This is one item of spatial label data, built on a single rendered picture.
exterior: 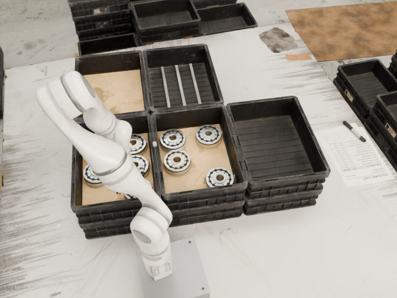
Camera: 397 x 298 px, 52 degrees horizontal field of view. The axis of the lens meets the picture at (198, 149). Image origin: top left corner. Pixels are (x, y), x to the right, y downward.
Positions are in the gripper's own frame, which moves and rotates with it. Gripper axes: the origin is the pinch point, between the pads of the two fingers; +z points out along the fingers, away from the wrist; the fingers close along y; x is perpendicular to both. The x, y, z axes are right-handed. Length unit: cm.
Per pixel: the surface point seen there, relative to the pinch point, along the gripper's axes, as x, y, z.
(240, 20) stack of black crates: 153, 105, 51
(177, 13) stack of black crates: 158, 60, 40
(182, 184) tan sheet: -0.5, 19.9, 4.9
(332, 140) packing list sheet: 11, 92, 17
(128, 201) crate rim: -8.6, -0.6, -5.1
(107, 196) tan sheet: 2.0, -7.4, 5.1
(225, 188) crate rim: -12.8, 31.9, -5.2
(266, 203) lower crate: -14, 49, 11
